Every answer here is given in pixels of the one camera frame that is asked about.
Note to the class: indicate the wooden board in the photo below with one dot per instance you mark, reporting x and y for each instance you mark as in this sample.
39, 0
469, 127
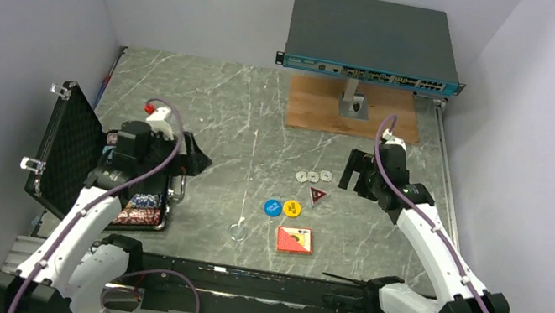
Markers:
314, 103

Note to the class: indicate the red playing card deck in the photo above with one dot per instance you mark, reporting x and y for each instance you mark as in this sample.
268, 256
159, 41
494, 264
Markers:
294, 240

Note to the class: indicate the clear dealer button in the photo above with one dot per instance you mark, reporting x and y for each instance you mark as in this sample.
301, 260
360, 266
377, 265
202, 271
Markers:
238, 232

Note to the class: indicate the yellow big blind button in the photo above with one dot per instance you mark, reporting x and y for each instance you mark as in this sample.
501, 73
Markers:
292, 208

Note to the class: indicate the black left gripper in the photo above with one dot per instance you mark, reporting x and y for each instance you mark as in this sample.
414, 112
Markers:
191, 163

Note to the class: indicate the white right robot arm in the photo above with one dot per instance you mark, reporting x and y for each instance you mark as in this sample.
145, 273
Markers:
457, 288

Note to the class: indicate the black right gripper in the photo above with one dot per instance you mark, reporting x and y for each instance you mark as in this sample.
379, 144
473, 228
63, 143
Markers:
357, 162

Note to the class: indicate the red chip row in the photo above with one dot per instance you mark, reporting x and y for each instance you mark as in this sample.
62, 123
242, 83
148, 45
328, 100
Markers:
138, 217

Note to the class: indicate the grey metal stand bracket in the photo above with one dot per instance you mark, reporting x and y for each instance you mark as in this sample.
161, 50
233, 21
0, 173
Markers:
352, 103

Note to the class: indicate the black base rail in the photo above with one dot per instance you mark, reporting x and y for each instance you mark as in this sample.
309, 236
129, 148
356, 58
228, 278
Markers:
167, 283

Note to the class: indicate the red triangular all-in marker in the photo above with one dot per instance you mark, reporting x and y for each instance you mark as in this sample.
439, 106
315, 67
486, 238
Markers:
317, 195

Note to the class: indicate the aluminium frame extrusion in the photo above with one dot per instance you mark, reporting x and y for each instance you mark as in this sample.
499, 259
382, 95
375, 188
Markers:
21, 256

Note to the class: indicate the blue small blind button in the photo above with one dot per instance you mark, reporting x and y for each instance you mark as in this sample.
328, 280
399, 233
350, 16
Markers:
273, 208

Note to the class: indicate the yellow blue chip row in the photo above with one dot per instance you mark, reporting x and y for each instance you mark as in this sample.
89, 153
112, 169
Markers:
144, 201

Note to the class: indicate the teal network switch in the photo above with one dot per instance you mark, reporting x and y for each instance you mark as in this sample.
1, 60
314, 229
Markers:
376, 41

